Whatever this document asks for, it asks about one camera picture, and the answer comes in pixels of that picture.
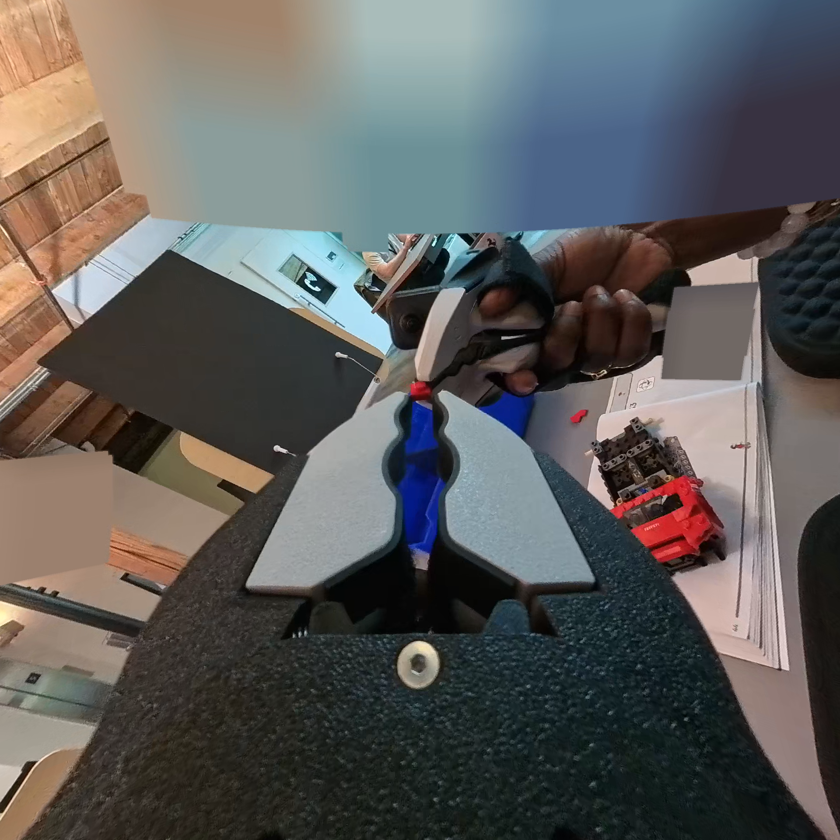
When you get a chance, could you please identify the red lego car body section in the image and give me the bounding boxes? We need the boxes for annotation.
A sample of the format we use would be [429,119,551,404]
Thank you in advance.
[609,475,727,573]

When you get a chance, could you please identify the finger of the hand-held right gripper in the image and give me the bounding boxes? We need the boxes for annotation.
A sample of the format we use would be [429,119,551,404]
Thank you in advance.
[413,286,469,387]

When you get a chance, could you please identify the black board panel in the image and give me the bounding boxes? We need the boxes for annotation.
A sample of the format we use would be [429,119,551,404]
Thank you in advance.
[37,250,386,455]

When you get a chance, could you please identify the white instruction booklet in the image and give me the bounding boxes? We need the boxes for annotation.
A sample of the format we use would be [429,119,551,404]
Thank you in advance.
[587,283,790,672]

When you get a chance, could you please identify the blue plastic bin with divider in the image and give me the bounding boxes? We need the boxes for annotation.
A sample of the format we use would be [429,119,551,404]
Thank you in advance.
[394,387,538,560]

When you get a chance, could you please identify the person's right forearm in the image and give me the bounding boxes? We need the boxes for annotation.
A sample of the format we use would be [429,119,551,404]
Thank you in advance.
[656,205,808,277]

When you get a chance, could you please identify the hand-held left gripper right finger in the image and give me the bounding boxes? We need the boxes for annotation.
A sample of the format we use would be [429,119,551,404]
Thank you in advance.
[432,390,598,622]

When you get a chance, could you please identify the white bead bracelet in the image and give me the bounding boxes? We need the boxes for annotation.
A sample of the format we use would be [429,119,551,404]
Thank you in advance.
[736,200,840,258]

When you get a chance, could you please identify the person's right hand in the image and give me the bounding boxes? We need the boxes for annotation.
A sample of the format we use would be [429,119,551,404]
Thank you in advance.
[478,224,678,398]

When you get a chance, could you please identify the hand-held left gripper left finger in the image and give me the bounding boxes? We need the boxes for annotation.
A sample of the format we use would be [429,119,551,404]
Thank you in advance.
[245,391,416,622]

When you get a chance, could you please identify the rounded wooden divider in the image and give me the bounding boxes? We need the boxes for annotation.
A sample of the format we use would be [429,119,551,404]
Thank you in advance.
[177,305,389,519]

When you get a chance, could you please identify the black honeycomb seat cushion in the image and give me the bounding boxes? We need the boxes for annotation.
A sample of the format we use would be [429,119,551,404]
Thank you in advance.
[756,217,840,379]

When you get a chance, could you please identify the black wall sign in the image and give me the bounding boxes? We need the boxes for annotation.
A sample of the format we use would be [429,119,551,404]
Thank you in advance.
[278,254,340,305]

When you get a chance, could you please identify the white board stand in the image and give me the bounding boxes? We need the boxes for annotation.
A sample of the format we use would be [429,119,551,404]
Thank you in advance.
[271,351,383,458]

